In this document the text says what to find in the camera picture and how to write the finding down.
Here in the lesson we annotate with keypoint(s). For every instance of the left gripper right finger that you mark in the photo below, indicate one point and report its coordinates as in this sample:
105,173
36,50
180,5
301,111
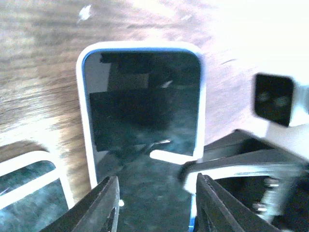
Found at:
220,211

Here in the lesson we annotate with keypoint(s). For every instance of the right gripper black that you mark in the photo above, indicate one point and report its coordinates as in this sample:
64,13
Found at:
242,162

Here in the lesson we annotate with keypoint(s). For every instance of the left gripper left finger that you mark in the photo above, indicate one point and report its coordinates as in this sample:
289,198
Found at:
98,211

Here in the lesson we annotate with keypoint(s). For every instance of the black phone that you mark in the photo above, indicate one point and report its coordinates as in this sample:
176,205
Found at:
35,211

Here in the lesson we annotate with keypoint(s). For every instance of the blue phone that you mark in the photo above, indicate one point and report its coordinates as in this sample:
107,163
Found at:
152,197

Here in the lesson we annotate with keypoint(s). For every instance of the beige phone case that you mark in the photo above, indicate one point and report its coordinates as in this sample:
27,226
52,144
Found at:
35,159
80,96

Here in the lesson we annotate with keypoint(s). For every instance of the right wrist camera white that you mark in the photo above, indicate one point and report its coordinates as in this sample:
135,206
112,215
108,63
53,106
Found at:
283,101

